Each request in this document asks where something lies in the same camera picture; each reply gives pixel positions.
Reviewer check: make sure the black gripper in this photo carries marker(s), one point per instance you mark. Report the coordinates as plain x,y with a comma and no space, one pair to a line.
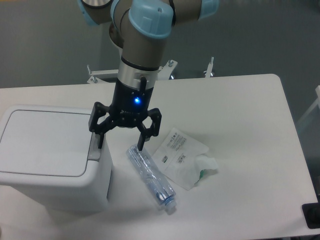
129,108

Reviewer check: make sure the grey lid push button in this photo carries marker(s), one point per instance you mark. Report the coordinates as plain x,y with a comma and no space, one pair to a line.
94,152

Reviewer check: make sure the white trash can lid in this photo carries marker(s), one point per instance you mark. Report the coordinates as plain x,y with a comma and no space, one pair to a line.
45,143

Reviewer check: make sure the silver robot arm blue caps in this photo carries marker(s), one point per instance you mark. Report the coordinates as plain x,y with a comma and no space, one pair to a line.
140,28

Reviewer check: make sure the white plastic trash can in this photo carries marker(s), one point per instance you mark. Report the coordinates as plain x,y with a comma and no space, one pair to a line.
88,192

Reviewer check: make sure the clear crushed plastic bottle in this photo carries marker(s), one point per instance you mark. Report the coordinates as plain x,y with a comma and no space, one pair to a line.
156,182

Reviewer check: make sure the white printed packaging wrapper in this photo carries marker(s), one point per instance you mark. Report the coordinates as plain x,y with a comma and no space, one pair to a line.
182,158

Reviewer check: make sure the black device at table edge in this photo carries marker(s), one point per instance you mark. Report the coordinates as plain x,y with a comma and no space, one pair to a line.
311,212

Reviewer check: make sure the white frame at right edge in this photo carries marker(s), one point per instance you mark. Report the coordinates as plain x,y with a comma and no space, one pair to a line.
310,114

